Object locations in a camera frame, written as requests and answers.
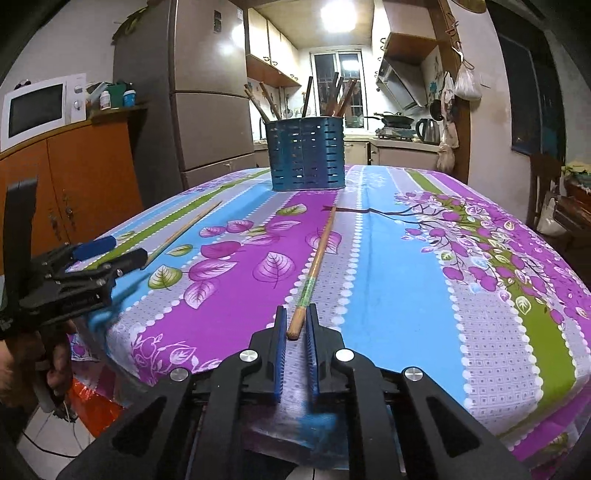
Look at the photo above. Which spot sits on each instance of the blue slotted utensil holder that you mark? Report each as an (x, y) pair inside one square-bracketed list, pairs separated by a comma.
[(304, 154)]

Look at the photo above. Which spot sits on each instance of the group of wooden chopsticks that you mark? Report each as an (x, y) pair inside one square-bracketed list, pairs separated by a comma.
[(344, 99)]

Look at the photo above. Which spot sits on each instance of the white microwave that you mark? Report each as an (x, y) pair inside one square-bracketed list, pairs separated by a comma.
[(37, 110)]

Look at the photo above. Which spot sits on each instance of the thin wooden chopstick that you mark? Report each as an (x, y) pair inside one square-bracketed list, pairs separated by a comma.
[(184, 233)]

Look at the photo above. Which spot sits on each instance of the hanging dark ladle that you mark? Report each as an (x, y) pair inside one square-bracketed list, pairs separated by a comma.
[(435, 110)]

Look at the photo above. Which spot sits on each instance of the steel range hood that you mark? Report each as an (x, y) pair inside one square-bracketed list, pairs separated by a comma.
[(399, 85)]

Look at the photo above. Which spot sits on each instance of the white wall cabinets with knobs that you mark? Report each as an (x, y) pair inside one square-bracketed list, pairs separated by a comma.
[(272, 50)]

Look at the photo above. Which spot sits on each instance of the gas stove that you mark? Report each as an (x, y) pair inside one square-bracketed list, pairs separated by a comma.
[(396, 133)]

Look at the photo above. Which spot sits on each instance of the orange wooden cabinet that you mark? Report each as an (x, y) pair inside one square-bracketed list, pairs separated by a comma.
[(92, 175)]

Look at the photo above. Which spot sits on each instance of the hanging white sack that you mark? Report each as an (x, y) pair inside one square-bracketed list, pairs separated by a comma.
[(447, 147)]

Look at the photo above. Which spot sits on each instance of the floral striped tablecloth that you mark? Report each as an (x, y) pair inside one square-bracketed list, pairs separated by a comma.
[(406, 286)]

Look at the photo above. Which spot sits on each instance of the hanging white cloth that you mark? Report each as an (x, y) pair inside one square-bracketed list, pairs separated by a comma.
[(447, 94)]

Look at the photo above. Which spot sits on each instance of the black wok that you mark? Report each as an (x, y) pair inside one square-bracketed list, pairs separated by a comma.
[(396, 119)]

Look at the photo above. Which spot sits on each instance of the steel electric kettle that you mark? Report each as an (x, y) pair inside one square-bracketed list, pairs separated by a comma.
[(429, 131)]

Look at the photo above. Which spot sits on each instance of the green box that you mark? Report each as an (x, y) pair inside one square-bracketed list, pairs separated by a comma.
[(117, 94)]

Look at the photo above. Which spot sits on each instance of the hanging clear plastic bag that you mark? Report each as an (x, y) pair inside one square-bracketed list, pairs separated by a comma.
[(468, 85)]

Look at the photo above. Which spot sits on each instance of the green banded wooden chopstick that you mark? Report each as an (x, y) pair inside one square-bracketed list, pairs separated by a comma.
[(308, 286)]

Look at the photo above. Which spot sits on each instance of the cluttered side table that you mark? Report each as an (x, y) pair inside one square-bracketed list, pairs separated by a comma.
[(575, 212)]

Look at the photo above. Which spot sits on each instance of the silver refrigerator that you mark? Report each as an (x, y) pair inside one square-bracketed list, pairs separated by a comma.
[(207, 92)]

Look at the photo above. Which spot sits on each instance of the wooden door frame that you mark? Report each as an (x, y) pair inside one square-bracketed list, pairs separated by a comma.
[(455, 27)]

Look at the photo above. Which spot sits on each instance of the kitchen window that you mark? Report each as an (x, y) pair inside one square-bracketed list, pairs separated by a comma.
[(337, 83)]

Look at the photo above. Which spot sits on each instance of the white bag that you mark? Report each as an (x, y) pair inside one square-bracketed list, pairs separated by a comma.
[(550, 219)]

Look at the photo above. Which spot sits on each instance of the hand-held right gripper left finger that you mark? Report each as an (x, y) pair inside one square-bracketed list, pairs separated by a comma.
[(279, 357)]

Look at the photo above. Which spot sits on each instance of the ceiling light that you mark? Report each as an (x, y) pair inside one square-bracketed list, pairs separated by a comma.
[(341, 14)]

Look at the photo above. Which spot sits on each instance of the dark wooden chair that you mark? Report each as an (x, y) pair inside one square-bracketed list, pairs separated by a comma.
[(542, 177)]

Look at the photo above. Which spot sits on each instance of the dark room window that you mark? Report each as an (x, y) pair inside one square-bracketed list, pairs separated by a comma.
[(526, 78)]

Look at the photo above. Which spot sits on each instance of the white wall cabinets above hood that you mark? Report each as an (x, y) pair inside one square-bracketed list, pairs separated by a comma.
[(406, 32)]

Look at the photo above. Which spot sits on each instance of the white bottle with red label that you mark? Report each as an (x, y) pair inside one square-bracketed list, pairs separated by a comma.
[(105, 100)]

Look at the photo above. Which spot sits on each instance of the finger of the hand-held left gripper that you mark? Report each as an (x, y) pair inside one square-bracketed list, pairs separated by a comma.
[(94, 247), (131, 259)]

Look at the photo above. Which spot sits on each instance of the floral wall sticker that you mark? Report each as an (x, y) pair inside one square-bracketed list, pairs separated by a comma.
[(433, 78)]

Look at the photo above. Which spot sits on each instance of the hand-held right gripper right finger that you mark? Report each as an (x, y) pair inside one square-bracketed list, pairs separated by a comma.
[(313, 357)]

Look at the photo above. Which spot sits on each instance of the blue and white tub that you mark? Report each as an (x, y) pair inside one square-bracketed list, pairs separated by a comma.
[(129, 98)]

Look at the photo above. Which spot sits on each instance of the red plastic bag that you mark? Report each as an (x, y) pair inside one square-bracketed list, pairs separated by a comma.
[(99, 410)]

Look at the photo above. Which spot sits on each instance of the person's left hand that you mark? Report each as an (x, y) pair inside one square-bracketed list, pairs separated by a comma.
[(60, 369)]

